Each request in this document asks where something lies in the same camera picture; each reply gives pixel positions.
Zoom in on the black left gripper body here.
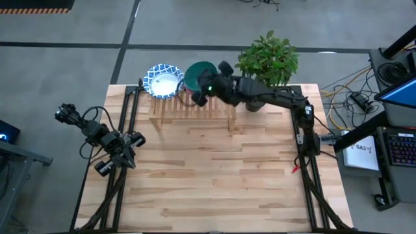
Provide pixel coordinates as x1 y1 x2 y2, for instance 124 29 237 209
94 131 147 177

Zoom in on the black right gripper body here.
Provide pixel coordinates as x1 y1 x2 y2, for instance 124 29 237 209
191 60 243 107

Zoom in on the green bowl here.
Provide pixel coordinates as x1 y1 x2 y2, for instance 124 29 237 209
183 60 219 94

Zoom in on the blue patterned paper bowl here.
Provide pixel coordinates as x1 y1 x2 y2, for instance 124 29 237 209
142 63 185 100

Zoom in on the wooden slatted shelf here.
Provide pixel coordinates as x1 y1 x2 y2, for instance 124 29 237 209
148 71 237 133

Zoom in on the green potted plant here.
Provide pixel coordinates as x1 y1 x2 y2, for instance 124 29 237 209
234 29 299 113

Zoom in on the gray metal side table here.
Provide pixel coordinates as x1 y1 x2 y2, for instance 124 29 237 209
0 139 53 228

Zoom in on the dark device with blue light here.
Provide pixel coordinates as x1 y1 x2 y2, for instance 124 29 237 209
0 119 21 146

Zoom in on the black power adapter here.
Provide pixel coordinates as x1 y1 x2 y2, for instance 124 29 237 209
350 92 372 114

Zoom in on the black diagonal bar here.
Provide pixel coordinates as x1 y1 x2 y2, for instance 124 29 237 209
333 110 391 153

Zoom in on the white paper sheet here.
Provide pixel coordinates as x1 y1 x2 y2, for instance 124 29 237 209
343 142 380 172

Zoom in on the black hazard-striped mat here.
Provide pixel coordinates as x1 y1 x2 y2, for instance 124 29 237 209
0 0 75 14

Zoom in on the laptop with blue screen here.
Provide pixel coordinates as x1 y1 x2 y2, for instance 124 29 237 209
373 76 416 110

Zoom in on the black rig pole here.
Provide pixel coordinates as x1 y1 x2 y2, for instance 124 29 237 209
382 25 416 59

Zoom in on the black stand foot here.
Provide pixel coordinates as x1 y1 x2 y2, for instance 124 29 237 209
373 175 400 212

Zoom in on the black backlit keyboard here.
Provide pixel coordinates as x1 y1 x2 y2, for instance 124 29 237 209
386 131 416 168

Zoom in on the gray equipment cart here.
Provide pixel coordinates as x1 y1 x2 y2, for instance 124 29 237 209
369 47 416 204

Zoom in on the black aluminium table frame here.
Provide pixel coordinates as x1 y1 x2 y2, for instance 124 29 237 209
70 83 354 233

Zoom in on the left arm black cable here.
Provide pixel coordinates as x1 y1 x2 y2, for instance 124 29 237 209
79 105 114 161

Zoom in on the black floor cable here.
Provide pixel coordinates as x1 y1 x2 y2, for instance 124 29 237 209
320 66 384 129
239 0 280 11

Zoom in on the yellow floor cable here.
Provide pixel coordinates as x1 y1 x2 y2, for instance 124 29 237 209
320 66 371 131

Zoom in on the coiled black cable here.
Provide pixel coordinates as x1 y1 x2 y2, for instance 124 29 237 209
378 61 409 86

